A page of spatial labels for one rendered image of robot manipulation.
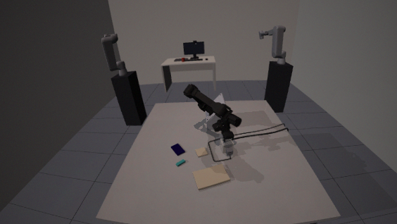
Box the small teal block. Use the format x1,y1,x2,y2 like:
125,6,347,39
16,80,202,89
176,159,186,167

